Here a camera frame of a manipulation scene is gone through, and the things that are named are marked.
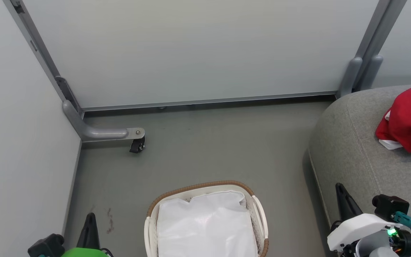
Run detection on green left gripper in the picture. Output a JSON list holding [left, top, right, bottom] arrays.
[[60, 213, 109, 257]]

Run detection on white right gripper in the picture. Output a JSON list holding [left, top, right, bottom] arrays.
[[326, 183, 404, 252]]

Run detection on grey fabric sofa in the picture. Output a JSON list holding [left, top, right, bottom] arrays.
[[308, 85, 411, 257]]

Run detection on white laundry basket brown rim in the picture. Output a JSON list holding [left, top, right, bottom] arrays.
[[143, 180, 269, 257]]

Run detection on black caster wheel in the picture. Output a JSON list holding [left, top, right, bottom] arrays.
[[129, 137, 146, 154]]

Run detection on grey partition foot bar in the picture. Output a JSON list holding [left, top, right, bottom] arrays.
[[62, 100, 146, 143]]

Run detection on white basket liner cloth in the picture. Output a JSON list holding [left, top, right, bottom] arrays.
[[156, 190, 258, 257]]

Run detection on grey double partition post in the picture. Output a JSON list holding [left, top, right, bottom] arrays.
[[337, 0, 408, 98]]

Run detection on grey partition bottom rail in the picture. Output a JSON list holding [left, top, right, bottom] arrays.
[[81, 91, 338, 112]]

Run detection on grey slanted partition post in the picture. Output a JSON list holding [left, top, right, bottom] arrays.
[[2, 0, 84, 118]]

